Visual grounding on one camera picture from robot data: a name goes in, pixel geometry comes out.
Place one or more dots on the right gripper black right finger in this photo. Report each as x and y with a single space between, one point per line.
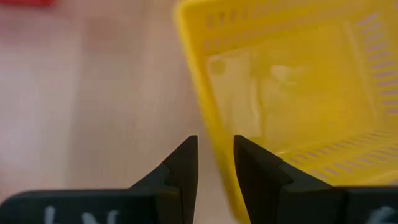
295 202

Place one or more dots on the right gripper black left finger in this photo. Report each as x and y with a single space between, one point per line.
140 205

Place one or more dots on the yellow plastic slotted basket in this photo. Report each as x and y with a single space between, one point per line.
298 93

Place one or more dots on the large red plastic basket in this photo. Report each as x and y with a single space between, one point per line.
25 2

